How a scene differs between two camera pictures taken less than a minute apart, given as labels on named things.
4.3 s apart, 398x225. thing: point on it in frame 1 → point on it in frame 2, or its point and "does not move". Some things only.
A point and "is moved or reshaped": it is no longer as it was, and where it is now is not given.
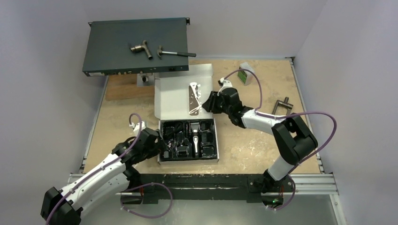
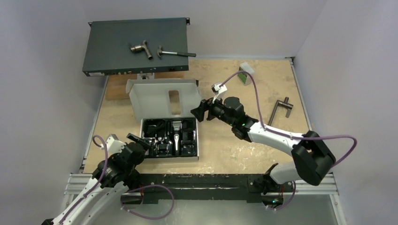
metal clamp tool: x=284 y=104 does not move
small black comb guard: x=182 y=151 is moved or reshaped
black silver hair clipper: x=195 y=127 → x=177 y=138
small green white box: x=246 y=76 does not move
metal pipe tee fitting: x=140 y=48 does not move
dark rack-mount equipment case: x=108 y=49 does not move
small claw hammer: x=160 y=52 does not move
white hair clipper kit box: x=190 y=134 is moved or reshaped
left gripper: x=159 y=145 → x=144 y=142
